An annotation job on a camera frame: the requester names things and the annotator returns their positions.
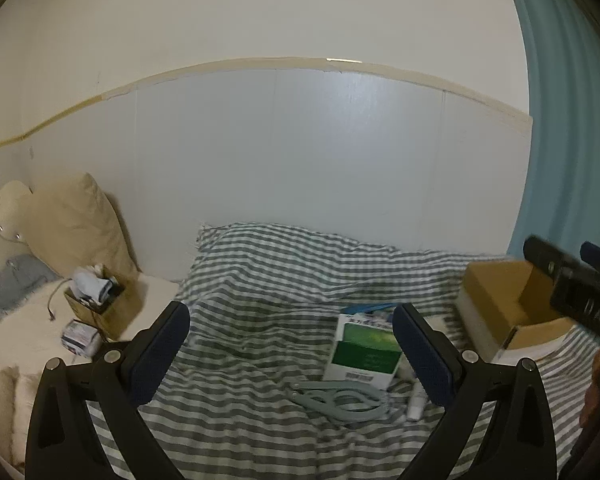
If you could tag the green white carton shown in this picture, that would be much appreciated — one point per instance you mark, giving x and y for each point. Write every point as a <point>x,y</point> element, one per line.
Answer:
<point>365,350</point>

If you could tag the small brown cardboard box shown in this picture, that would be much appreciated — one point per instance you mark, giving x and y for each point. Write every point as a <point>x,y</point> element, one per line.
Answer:
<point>107,312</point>

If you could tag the person's right hand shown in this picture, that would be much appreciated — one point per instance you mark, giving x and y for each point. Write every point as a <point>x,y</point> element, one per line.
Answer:
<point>594,390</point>

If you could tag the small white tube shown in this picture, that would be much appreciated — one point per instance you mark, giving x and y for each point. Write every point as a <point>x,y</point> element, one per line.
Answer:
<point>415,405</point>

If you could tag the white fluffy blanket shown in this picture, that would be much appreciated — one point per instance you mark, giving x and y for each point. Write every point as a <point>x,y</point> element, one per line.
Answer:
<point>15,340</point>

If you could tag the blue box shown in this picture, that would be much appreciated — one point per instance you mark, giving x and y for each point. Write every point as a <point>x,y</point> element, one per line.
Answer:
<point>370,308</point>

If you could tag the white rolled cloth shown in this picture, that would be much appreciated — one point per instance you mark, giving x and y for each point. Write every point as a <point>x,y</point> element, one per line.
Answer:
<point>91,285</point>

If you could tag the small white blue packet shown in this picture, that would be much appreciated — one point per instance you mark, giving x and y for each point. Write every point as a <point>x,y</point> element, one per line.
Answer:
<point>80,337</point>

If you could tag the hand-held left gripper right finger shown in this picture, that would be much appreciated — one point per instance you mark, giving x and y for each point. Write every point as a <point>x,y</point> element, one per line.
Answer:
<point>422,355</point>

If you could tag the grey white striped blanket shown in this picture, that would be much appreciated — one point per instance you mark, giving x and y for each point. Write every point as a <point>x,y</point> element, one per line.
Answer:
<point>280,285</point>

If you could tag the beige pillow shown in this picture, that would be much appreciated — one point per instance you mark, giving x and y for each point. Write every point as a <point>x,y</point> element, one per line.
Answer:
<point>75,225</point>

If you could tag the teal curtain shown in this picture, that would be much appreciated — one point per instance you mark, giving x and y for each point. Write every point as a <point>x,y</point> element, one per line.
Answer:
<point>565,135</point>

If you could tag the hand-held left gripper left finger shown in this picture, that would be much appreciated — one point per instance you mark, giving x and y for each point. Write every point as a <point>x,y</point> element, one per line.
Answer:
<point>162,350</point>

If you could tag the grey cloth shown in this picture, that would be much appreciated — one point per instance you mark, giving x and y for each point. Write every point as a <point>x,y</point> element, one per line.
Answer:
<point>10,280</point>

